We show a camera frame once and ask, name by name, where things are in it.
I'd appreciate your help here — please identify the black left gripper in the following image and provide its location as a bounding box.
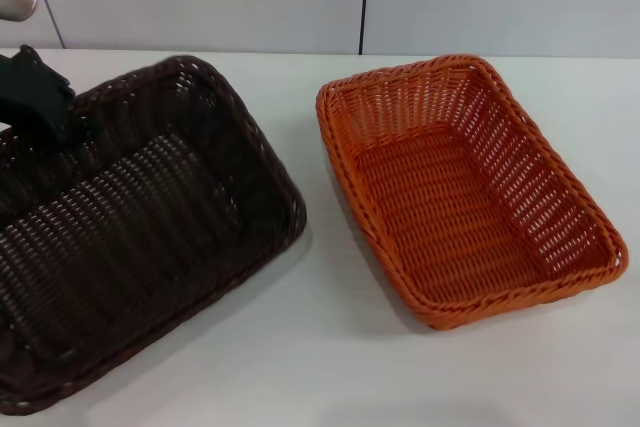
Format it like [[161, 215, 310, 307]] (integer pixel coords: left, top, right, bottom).
[[0, 45, 80, 144]]

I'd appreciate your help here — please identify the dark brown woven basket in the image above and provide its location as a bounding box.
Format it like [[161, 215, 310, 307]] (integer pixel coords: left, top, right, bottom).
[[0, 54, 309, 417]]

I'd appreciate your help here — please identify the orange woven basket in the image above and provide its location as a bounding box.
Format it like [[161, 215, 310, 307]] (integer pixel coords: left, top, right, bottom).
[[314, 52, 629, 333]]

